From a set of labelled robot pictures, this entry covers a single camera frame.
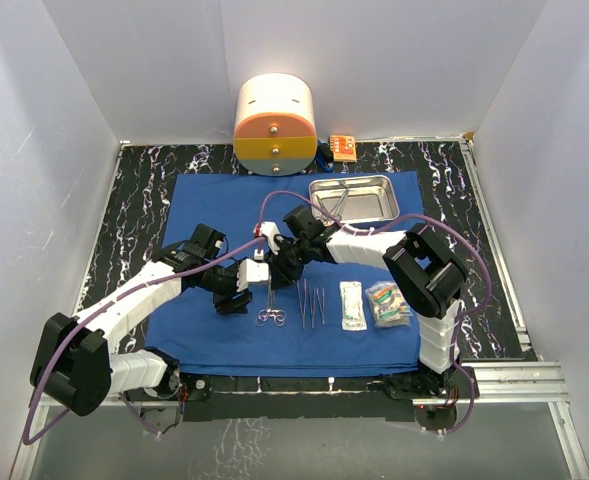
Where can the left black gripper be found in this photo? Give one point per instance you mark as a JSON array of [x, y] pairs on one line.
[[232, 301]]

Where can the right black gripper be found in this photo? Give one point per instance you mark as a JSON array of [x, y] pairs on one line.
[[281, 274]]

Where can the steel scissors ring handles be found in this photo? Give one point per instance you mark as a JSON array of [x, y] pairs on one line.
[[265, 314]]

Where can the long serrated steel forceps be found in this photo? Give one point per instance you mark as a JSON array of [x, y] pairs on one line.
[[302, 300]]

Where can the steel forceps ring handles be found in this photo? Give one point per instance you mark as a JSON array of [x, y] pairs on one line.
[[277, 315]]

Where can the steel tweezers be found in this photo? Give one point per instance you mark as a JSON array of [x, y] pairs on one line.
[[320, 293], [312, 306]]

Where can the remaining ring-handled clamp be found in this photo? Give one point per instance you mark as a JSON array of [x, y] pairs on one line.
[[333, 199]]

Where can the blue surgical cloth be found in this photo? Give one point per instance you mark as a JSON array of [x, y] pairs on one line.
[[189, 329]]

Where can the steel instrument tray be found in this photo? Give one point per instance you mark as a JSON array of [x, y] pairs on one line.
[[371, 199]]

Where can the long white green pouch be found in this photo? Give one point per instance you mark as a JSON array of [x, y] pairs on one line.
[[353, 316]]

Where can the green clear supply packet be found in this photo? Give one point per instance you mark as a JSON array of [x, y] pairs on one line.
[[385, 304]]

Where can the white blue supply packet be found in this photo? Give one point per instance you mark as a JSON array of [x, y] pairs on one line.
[[405, 308]]

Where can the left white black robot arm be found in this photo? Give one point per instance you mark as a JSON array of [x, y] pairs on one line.
[[77, 362]]

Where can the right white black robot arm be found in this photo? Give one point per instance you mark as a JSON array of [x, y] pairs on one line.
[[429, 276]]

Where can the blue black clip tool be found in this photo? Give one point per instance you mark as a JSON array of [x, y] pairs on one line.
[[324, 157]]

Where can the round three-drawer storage box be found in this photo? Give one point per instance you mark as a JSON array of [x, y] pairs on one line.
[[275, 132]]

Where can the small orange spiral notebook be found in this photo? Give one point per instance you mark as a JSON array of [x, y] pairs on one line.
[[343, 148]]

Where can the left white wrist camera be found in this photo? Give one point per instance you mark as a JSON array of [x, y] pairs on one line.
[[253, 271]]

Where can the aluminium frame rail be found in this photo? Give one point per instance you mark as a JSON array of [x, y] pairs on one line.
[[513, 422]]

